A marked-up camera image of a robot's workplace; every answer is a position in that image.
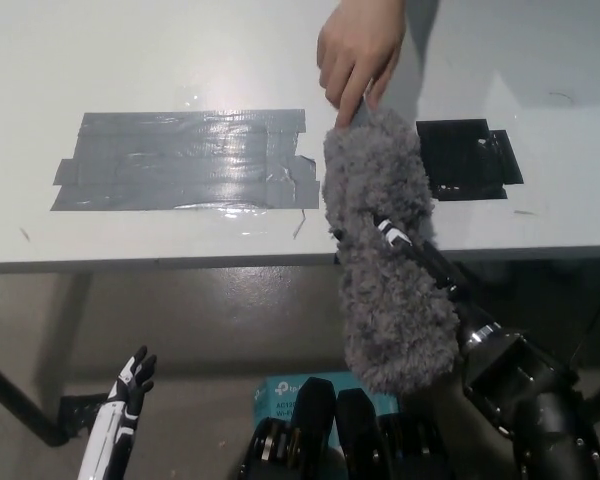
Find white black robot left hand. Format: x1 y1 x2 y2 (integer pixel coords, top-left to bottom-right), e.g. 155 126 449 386
76 345 158 480

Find bare person hand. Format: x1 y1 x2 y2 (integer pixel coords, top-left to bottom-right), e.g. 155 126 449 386
316 0 407 127

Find grey fluffy duster with handle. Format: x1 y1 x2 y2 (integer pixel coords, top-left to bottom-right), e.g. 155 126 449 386
321 93 462 397

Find black robot torso blocks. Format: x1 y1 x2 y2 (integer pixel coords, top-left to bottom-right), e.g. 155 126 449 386
237 378 459 480

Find dark metal table leg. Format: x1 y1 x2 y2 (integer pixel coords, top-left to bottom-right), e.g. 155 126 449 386
0 348 72 449

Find black tape patch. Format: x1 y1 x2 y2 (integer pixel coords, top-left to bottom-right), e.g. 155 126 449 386
414 118 525 202

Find teal cardboard router box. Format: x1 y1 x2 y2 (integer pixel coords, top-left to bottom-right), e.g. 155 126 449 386
252 370 402 426

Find black table foot bracket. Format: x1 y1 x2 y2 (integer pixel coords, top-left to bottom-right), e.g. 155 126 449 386
58 393 110 444

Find grey duct tape patch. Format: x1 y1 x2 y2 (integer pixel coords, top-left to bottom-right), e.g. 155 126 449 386
48 108 323 215

